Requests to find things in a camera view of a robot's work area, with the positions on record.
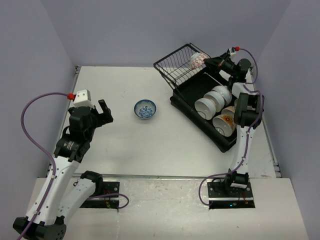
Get light blue ribbed bowl front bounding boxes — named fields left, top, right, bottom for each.
left=194, top=98, right=216, bottom=120

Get black wire dish rack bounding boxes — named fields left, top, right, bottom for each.
left=153, top=42, right=241, bottom=153

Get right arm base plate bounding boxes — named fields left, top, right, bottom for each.
left=207, top=178, right=255, bottom=209

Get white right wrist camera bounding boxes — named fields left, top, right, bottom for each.
left=228, top=46, right=241, bottom=56

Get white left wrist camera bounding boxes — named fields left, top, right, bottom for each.
left=73, top=89, right=94, bottom=108

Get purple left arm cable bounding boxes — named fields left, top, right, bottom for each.
left=15, top=91, right=76, bottom=238

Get light blue ribbed bowl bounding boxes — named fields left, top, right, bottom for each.
left=194, top=98, right=216, bottom=120
left=212, top=85, right=233, bottom=106
left=203, top=90, right=225, bottom=113

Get beige leaf pattern bowl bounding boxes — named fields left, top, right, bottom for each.
left=221, top=106, right=236, bottom=118

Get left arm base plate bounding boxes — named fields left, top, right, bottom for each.
left=80, top=181, right=120, bottom=210

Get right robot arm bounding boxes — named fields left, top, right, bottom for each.
left=204, top=46, right=265, bottom=197

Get orange flower beige bowl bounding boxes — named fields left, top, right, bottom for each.
left=212, top=114, right=236, bottom=137

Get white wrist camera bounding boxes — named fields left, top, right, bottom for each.
left=228, top=46, right=241, bottom=56
left=73, top=89, right=94, bottom=108

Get blue patterned bowl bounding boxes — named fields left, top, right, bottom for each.
left=133, top=99, right=157, bottom=120

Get light blue ribbed bowl middle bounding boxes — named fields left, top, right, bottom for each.
left=203, top=90, right=225, bottom=113

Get light blue ribbed bowl back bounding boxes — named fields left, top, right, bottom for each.
left=212, top=85, right=233, bottom=106

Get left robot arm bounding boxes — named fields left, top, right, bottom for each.
left=13, top=99, right=113, bottom=240

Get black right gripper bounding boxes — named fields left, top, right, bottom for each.
left=203, top=53, right=237, bottom=78

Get red patterned white bowl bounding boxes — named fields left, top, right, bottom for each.
left=189, top=52, right=210, bottom=70

